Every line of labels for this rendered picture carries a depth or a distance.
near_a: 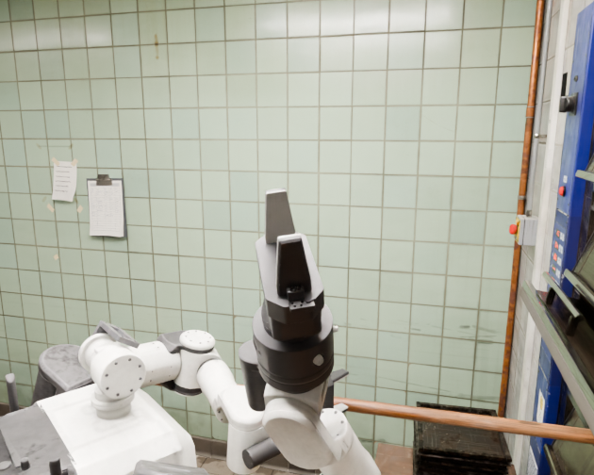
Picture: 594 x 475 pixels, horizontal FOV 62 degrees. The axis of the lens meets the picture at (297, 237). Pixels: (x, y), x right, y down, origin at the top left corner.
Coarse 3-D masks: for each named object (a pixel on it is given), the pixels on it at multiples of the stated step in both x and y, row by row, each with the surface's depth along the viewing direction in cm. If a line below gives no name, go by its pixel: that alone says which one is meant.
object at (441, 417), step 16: (336, 400) 117; (352, 400) 117; (384, 416) 115; (400, 416) 113; (416, 416) 112; (432, 416) 111; (448, 416) 111; (464, 416) 110; (480, 416) 110; (512, 432) 107; (528, 432) 106; (544, 432) 106; (560, 432) 105; (576, 432) 104
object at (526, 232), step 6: (522, 216) 188; (534, 216) 188; (516, 222) 191; (522, 222) 183; (528, 222) 183; (534, 222) 182; (522, 228) 184; (528, 228) 183; (534, 228) 183; (516, 234) 189; (522, 234) 184; (528, 234) 183; (534, 234) 183; (516, 240) 189; (522, 240) 184; (528, 240) 184; (534, 240) 183
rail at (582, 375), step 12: (528, 288) 127; (540, 300) 118; (540, 312) 112; (552, 324) 103; (552, 336) 100; (564, 336) 97; (564, 348) 92; (576, 360) 87; (576, 372) 84; (588, 372) 83; (588, 384) 79; (588, 396) 77
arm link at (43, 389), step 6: (42, 378) 88; (36, 384) 90; (42, 384) 88; (48, 384) 88; (36, 390) 90; (42, 390) 88; (48, 390) 88; (54, 390) 88; (36, 396) 90; (42, 396) 89; (48, 396) 88
